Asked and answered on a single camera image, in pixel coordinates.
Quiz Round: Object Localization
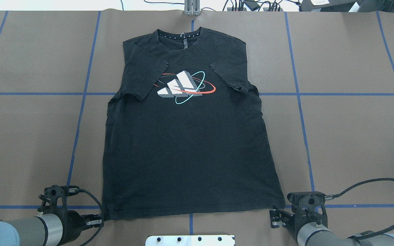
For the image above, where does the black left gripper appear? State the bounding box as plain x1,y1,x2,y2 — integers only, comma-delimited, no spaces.
60,210,104,244

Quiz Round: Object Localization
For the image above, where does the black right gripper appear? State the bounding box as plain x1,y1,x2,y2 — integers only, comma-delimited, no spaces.
269,207,328,236

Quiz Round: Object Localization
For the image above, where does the black graphic t-shirt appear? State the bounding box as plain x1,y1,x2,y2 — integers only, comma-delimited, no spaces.
103,27,286,220

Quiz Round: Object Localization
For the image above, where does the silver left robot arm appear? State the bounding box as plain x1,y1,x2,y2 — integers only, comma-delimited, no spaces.
0,210,104,246

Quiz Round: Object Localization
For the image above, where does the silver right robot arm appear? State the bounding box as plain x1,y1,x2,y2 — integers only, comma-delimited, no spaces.
269,208,394,246

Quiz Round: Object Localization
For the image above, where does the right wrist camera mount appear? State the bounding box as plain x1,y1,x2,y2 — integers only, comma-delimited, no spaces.
287,191,327,216

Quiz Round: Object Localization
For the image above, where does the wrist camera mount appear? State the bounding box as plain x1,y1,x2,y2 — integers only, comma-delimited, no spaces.
287,191,327,216
37,185,80,217

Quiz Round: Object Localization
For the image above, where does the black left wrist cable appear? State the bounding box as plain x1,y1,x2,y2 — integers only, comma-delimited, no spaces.
66,186,104,246

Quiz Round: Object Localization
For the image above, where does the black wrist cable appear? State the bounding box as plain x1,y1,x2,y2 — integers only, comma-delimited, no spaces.
66,186,104,246
324,178,394,237

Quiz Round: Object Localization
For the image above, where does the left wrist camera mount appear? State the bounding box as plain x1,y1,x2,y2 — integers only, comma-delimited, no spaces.
37,185,80,217

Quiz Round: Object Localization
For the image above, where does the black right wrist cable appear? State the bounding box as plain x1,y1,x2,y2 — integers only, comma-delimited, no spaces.
324,178,394,237

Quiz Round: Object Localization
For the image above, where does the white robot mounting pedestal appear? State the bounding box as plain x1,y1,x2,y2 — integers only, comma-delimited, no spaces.
145,235,236,246

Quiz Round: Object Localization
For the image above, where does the aluminium frame post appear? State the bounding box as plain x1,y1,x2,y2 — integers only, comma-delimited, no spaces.
184,0,201,16

